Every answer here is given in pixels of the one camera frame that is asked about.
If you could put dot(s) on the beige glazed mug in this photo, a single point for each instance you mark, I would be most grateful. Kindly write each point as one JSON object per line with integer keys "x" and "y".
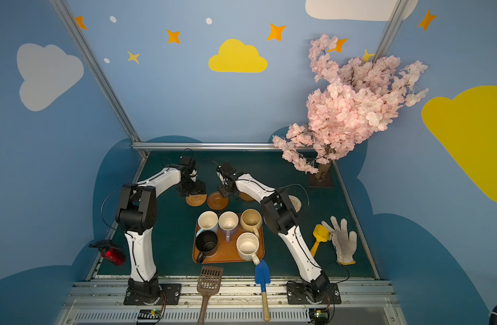
{"x": 251, "y": 221}

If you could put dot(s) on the red black handheld device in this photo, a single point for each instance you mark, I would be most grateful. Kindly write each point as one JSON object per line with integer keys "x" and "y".
{"x": 109, "y": 251}

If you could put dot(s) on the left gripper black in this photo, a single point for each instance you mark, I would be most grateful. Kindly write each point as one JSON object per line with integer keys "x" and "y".
{"x": 190, "y": 188}

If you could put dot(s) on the purple mug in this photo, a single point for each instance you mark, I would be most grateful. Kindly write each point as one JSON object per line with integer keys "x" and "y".
{"x": 228, "y": 223}

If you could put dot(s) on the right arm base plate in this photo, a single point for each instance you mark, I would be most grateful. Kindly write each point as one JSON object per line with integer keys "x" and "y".
{"x": 297, "y": 294}

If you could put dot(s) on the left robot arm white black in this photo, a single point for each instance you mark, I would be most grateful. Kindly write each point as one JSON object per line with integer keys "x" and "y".
{"x": 136, "y": 216}

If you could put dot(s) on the right controller board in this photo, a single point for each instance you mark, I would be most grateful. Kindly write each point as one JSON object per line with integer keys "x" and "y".
{"x": 318, "y": 317}

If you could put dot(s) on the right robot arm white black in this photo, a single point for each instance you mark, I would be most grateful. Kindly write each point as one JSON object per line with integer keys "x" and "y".
{"x": 280, "y": 217}

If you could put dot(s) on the light blue mug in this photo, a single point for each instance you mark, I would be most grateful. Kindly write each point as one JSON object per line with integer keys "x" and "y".
{"x": 208, "y": 221}

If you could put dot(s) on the woven rattan coaster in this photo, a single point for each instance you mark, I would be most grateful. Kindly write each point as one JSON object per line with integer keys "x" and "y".
{"x": 196, "y": 200}

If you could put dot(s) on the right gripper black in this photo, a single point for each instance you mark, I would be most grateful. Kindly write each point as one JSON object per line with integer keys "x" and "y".
{"x": 226, "y": 188}

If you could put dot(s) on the left controller board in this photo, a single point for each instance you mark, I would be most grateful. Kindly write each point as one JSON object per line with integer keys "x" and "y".
{"x": 148, "y": 316}

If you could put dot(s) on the yellow toy shovel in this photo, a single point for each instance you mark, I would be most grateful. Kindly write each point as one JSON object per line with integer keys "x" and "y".
{"x": 321, "y": 234}

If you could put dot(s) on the brown wooden tray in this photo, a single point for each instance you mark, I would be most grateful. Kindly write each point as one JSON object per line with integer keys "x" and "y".
{"x": 227, "y": 252}

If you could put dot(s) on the wooden coaster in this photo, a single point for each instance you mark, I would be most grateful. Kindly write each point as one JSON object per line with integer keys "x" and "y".
{"x": 217, "y": 202}
{"x": 246, "y": 197}

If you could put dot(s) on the tree base plate dark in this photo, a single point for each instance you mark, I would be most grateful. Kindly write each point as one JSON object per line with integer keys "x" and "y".
{"x": 323, "y": 178}

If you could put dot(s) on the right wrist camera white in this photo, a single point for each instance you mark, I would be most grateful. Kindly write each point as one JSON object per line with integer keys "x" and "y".
{"x": 220, "y": 174}

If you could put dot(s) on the white work glove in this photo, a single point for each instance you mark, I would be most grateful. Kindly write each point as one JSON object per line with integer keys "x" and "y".
{"x": 344, "y": 241}

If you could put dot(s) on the pink cherry blossom tree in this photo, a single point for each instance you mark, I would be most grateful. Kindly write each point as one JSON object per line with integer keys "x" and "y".
{"x": 361, "y": 99}

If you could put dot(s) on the brown slotted spatula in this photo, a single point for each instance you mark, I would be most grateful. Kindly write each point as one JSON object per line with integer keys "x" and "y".
{"x": 209, "y": 283}

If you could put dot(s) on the white speckled mug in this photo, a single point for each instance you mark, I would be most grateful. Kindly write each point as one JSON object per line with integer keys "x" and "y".
{"x": 247, "y": 246}

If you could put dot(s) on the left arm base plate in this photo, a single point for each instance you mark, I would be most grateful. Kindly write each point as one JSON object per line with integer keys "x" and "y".
{"x": 168, "y": 294}

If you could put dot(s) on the controller board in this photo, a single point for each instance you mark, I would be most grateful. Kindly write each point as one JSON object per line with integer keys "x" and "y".
{"x": 148, "y": 316}
{"x": 318, "y": 317}

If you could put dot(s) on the aluminium frame rail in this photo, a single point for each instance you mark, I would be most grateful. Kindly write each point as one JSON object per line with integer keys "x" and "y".
{"x": 176, "y": 146}

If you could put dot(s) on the blue spatula wooden handle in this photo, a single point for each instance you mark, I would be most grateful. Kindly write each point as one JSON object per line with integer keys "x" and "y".
{"x": 262, "y": 278}

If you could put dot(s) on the black mug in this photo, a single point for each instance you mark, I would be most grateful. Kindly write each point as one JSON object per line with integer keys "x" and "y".
{"x": 206, "y": 243}

